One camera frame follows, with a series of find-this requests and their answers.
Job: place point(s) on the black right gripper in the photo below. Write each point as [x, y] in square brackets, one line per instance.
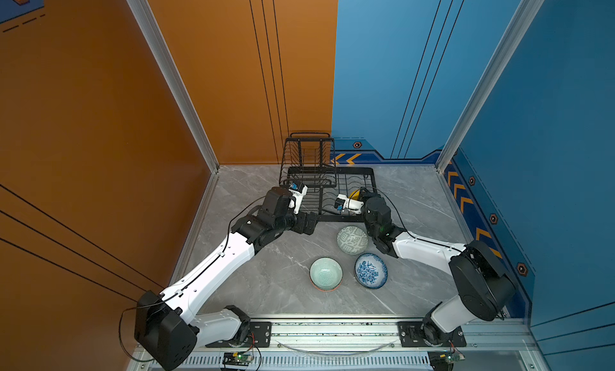
[367, 195]

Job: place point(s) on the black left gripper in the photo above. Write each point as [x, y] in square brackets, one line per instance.
[300, 227]

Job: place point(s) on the yellow bowl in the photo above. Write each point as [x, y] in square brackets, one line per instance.
[355, 195]

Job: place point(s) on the grey-green patterned bowl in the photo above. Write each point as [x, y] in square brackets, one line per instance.
[352, 240]

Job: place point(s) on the mint green bowl red rim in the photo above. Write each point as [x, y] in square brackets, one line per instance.
[326, 274]

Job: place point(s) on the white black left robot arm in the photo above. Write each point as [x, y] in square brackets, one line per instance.
[169, 326]

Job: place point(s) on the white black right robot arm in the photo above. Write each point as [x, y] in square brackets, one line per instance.
[483, 284]

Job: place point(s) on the blue white floral bowl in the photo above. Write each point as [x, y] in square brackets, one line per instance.
[371, 271]

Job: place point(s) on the green circuit board left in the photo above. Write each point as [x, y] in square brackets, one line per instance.
[237, 361]

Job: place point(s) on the green circuit board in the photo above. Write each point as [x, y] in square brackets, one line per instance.
[237, 361]
[442, 361]

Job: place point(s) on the green circuit board right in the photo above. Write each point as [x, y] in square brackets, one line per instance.
[442, 361]

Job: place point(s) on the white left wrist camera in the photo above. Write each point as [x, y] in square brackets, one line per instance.
[298, 191]

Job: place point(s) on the black wire dish rack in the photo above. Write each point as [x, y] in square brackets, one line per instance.
[311, 157]

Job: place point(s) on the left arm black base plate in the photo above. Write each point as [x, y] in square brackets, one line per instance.
[259, 333]

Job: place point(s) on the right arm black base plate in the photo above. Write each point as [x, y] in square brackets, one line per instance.
[411, 335]

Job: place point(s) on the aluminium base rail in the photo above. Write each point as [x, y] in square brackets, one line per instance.
[372, 343]

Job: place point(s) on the aluminium corner post right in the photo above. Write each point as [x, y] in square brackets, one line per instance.
[517, 28]

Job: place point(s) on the aluminium corner post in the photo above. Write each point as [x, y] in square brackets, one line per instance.
[517, 28]
[153, 35]

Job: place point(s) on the aluminium corner post left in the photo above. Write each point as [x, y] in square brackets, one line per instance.
[153, 35]

